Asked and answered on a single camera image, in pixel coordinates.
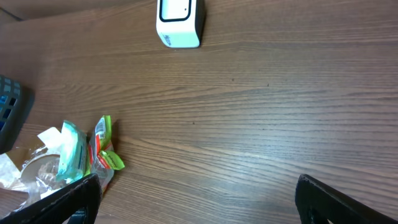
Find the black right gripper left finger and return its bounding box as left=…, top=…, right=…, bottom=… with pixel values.
left=1, top=174, right=102, bottom=224

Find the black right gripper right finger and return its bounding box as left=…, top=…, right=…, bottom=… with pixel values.
left=295, top=174, right=397, bottom=224

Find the light teal snack packet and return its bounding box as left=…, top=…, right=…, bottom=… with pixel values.
left=56, top=120, right=87, bottom=183

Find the green snack packet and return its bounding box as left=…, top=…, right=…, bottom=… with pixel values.
left=86, top=115, right=125, bottom=193

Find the beige brown Pantree snack bag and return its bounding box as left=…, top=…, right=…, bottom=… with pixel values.
left=1, top=128, right=67, bottom=218

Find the white barcode scanner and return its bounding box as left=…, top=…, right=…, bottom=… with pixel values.
left=156, top=0, right=206, bottom=49

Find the grey plastic mesh basket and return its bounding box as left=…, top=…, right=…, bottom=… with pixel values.
left=0, top=75, right=34, bottom=154

